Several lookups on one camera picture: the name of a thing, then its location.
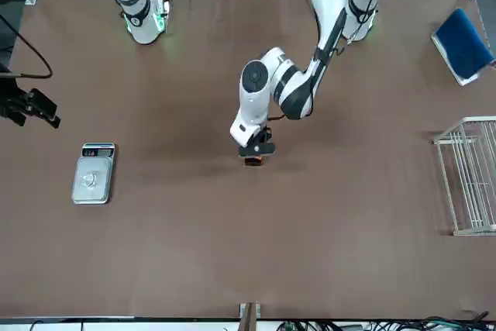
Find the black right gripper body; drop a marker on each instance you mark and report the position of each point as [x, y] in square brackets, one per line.
[9, 92]

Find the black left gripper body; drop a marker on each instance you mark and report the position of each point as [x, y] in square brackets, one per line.
[262, 136]

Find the clear measuring cup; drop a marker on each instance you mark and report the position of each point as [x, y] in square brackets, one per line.
[88, 180]

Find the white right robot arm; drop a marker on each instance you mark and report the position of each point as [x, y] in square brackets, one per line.
[135, 5]

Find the white electronic scale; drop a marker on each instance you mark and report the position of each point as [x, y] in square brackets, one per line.
[102, 168]

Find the white tray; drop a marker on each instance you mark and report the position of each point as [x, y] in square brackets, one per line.
[463, 80]

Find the blue cloth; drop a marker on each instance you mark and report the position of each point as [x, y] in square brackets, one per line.
[465, 44]

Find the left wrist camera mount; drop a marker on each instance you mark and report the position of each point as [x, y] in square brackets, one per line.
[257, 150]

